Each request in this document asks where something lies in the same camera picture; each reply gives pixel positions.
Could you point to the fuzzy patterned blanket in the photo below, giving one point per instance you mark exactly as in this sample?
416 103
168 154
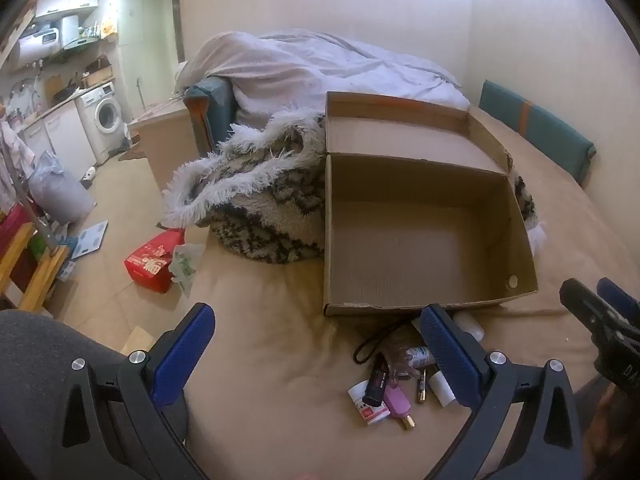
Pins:
250 210

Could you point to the white plastic case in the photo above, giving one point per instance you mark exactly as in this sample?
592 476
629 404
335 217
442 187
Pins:
470 325

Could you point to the teal cushion orange stripe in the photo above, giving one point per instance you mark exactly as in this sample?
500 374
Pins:
215 110
540 130

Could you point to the wooden bedside cabinet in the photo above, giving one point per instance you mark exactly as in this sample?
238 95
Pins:
165 145

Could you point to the red printed box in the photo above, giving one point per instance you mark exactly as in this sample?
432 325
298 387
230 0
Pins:
150 265

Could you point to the white charger plug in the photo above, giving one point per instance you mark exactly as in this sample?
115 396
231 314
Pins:
442 390

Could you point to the white kitchen base cabinet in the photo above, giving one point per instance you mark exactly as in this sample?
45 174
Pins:
60 135

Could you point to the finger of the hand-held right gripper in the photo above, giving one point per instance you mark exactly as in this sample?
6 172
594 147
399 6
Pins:
622 300
590 312

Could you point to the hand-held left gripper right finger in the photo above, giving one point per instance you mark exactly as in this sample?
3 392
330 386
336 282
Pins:
450 360

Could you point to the black tube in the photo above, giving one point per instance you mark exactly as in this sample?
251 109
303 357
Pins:
375 385

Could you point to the bathroom scale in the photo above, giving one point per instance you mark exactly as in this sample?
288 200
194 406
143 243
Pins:
90 239

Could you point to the white washing machine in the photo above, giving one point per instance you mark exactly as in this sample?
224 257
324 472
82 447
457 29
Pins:
105 115

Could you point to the cardboard piece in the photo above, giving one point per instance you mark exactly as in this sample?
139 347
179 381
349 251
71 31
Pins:
135 340

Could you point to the white water heater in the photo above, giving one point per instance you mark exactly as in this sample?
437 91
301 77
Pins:
35 45

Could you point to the grey plastic bag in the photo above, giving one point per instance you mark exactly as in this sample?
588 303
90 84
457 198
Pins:
55 190

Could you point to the white wall cabinet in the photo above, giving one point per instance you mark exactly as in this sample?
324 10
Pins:
70 2

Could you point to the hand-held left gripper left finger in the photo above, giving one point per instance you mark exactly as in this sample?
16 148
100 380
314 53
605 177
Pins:
185 355

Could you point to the white duvet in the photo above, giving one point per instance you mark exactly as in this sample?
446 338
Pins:
325 70

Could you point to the white bottle blue label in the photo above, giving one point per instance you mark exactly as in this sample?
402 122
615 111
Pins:
420 356

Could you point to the gold black battery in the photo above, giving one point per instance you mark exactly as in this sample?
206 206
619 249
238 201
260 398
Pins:
422 385

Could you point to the small white red-label box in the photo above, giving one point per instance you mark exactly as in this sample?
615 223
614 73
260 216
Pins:
367 412

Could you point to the clear plastic bag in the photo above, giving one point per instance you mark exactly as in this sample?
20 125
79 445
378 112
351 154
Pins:
186 265

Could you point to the person's grey trouser leg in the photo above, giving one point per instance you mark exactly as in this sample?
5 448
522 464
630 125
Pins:
40 350

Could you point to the yellow wooden rack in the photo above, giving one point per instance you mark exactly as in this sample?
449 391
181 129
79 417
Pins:
45 280

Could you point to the brown cardboard box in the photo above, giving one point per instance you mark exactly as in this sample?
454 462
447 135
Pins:
425 240

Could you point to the toilet paper roll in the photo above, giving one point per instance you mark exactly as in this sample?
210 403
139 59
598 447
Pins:
89 175

